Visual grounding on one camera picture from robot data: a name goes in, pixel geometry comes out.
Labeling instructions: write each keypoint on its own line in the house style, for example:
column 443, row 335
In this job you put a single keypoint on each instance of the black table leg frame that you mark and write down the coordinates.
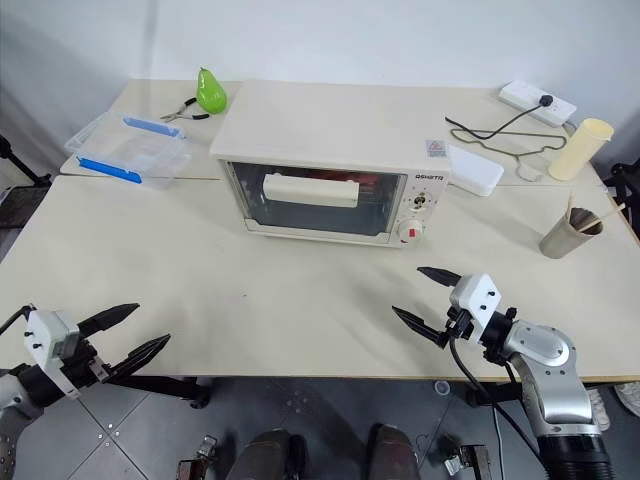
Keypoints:
column 492, row 395
column 160, row 386

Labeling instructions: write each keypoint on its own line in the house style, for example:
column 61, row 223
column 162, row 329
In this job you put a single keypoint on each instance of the red object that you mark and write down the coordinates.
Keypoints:
column 376, row 181

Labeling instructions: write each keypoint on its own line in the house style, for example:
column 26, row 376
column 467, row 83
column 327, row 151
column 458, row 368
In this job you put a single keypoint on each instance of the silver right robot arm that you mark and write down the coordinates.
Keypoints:
column 555, row 380

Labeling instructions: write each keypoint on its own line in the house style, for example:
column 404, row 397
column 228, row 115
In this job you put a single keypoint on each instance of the white rectangular box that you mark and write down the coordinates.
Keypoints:
column 475, row 170

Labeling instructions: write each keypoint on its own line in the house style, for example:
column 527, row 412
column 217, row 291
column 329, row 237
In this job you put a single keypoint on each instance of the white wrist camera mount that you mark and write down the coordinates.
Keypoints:
column 475, row 300
column 47, row 335

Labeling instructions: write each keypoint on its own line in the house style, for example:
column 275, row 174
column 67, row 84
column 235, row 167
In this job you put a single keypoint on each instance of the wooden chopstick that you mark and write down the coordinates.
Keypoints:
column 607, row 215

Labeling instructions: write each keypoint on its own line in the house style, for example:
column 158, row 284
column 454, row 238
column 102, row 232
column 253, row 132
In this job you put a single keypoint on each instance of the white power strip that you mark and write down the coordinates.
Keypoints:
column 537, row 102

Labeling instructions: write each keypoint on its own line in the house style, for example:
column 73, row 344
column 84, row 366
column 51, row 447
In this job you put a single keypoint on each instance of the clear box with blue latches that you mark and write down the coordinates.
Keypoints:
column 125, row 150

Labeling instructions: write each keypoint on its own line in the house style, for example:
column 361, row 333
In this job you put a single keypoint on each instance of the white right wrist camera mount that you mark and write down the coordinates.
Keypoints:
column 475, row 300

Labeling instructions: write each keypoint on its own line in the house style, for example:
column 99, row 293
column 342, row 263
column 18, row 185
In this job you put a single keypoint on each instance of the small oven temperature knob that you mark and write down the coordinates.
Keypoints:
column 422, row 201

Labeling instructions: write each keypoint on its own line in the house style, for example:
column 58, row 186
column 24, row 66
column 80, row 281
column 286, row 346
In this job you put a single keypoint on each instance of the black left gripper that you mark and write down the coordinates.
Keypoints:
column 82, row 362

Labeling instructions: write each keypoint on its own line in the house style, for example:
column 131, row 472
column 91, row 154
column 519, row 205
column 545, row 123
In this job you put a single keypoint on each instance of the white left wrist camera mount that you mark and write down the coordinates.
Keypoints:
column 47, row 335

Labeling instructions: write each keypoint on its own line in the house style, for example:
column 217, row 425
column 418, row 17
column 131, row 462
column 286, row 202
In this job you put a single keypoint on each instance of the green pear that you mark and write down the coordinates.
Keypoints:
column 211, row 92

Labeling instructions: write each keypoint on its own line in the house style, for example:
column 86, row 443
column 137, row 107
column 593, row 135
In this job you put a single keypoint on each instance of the metal caster bracket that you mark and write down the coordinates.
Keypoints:
column 197, row 457
column 465, row 455

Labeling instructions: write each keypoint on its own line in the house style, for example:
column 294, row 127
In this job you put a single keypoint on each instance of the cream cylindrical cup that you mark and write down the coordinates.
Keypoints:
column 580, row 150

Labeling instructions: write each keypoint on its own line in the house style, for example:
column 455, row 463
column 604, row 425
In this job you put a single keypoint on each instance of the cream toaster oven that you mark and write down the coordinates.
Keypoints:
column 320, row 120

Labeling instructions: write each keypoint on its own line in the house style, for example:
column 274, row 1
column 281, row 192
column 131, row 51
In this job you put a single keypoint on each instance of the white shoe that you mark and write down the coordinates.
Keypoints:
column 629, row 396

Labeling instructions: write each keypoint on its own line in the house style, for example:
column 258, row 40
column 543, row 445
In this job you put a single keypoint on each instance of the metal cup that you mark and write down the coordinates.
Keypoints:
column 567, row 237

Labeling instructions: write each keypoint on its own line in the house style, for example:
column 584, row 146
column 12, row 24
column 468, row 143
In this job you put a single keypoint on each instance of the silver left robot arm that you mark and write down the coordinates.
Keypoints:
column 15, row 400

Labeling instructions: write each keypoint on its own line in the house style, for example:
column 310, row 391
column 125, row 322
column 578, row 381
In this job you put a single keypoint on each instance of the dark rounded shape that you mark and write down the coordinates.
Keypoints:
column 272, row 455
column 392, row 452

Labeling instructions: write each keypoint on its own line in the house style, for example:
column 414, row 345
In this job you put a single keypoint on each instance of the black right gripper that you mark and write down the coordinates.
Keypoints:
column 461, row 327

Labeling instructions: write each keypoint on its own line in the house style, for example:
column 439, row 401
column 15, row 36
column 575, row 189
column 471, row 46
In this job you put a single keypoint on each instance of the black tripod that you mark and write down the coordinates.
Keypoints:
column 625, row 190
column 20, row 162

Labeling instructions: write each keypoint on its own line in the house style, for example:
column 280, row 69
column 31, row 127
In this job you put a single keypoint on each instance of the red triangle warning sticker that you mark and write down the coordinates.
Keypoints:
column 436, row 148

